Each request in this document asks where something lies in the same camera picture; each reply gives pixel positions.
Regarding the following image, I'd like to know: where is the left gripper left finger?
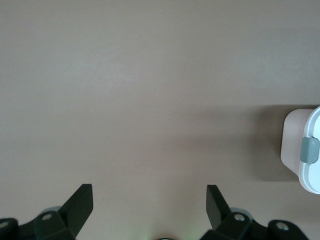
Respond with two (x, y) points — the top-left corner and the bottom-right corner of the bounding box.
(0, 184), (94, 240)

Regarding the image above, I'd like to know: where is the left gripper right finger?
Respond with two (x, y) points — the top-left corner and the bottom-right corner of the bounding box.
(199, 184), (308, 240)

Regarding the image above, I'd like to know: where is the grey lid latch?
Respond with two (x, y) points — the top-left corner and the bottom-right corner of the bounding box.
(300, 136), (320, 165)

